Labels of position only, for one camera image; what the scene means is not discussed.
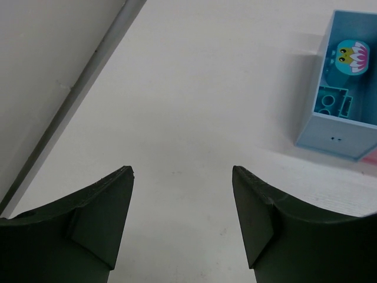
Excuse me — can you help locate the teal frog printed lego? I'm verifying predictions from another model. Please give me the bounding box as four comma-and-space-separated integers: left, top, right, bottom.
329, 40, 370, 76

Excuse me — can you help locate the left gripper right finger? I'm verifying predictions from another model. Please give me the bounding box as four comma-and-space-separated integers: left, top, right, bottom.
232, 166, 376, 282

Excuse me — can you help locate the teal lego brick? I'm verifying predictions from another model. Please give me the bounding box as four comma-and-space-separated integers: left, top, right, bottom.
314, 85, 353, 119

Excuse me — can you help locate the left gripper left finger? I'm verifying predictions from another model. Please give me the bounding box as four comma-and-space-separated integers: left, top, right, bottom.
1, 166, 134, 282

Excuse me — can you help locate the large pink bin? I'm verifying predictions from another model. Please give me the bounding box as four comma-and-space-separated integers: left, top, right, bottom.
361, 148, 377, 166

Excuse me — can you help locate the left light blue bin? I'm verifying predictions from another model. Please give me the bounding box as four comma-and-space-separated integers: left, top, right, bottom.
295, 10, 376, 164

